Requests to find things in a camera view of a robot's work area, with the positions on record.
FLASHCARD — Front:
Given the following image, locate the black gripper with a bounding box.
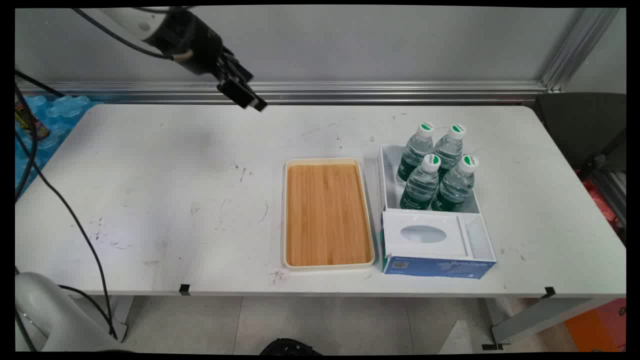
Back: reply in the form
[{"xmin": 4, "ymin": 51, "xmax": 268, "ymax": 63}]
[{"xmin": 148, "ymin": 9, "xmax": 268, "ymax": 112}]

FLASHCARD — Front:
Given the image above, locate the clear water bottle green label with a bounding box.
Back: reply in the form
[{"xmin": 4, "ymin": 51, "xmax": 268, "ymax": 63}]
[
  {"xmin": 396, "ymin": 122, "xmax": 435, "ymax": 187},
  {"xmin": 433, "ymin": 123, "xmax": 467, "ymax": 176},
  {"xmin": 399, "ymin": 153, "xmax": 442, "ymax": 211},
  {"xmin": 430, "ymin": 154, "xmax": 480, "ymax": 212}
]

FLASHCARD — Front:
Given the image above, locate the bamboo tray with cream rim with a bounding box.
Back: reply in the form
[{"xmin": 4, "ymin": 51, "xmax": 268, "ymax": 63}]
[{"xmin": 282, "ymin": 157, "xmax": 376, "ymax": 272}]

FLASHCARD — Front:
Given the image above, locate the blue wrapped bottle pack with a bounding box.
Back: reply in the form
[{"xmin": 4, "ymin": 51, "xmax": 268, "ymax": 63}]
[{"xmin": 15, "ymin": 95, "xmax": 103, "ymax": 201}]

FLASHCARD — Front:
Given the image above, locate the yellow and black can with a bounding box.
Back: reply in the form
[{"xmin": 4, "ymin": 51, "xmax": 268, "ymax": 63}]
[{"xmin": 15, "ymin": 99, "xmax": 51, "ymax": 141}]

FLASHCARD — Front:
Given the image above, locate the white and blue cardboard box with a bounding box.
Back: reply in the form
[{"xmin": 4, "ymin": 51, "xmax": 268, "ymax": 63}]
[{"xmin": 378, "ymin": 144, "xmax": 497, "ymax": 280}]

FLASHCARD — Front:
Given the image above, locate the white table leg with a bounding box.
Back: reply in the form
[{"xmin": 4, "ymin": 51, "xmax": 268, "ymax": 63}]
[
  {"xmin": 106, "ymin": 295, "xmax": 136, "ymax": 344},
  {"xmin": 481, "ymin": 297, "xmax": 626, "ymax": 351}
]

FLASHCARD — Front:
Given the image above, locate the black round floor object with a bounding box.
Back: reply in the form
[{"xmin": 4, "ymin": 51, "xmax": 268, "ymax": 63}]
[{"xmin": 259, "ymin": 338, "xmax": 324, "ymax": 356}]

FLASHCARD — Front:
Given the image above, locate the red patterned bag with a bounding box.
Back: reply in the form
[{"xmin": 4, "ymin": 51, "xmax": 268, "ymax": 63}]
[{"xmin": 577, "ymin": 172, "xmax": 623, "ymax": 233}]

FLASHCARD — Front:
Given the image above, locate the orange box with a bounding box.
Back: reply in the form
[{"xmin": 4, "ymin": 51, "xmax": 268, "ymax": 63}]
[{"xmin": 564, "ymin": 298, "xmax": 627, "ymax": 352}]

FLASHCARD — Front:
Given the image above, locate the horizontal aluminium frame rail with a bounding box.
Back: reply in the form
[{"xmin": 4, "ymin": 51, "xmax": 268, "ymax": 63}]
[{"xmin": 15, "ymin": 80, "xmax": 551, "ymax": 106}]

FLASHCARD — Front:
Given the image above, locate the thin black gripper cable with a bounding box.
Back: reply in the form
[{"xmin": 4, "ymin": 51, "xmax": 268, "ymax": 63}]
[{"xmin": 71, "ymin": 6, "xmax": 193, "ymax": 64}]

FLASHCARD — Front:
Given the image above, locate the long black hanging cable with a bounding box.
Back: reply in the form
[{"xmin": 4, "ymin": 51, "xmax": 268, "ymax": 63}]
[{"xmin": 15, "ymin": 69, "xmax": 119, "ymax": 342}]

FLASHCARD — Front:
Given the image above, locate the slanted aluminium frame post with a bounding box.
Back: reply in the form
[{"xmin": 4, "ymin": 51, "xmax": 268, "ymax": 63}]
[{"xmin": 541, "ymin": 7, "xmax": 621, "ymax": 94}]

